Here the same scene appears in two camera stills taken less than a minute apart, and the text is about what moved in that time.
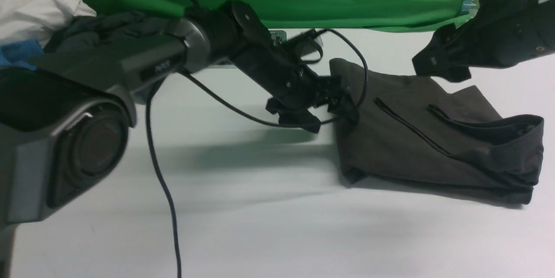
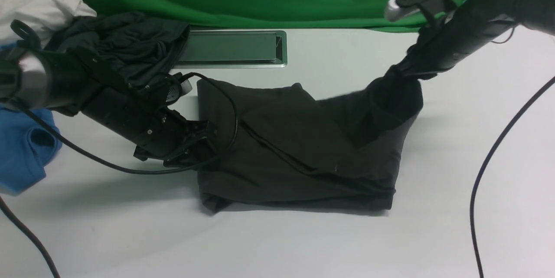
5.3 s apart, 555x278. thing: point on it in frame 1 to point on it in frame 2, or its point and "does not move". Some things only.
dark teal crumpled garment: (111, 31) does not move
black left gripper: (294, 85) to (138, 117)
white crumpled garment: (29, 11) does not move
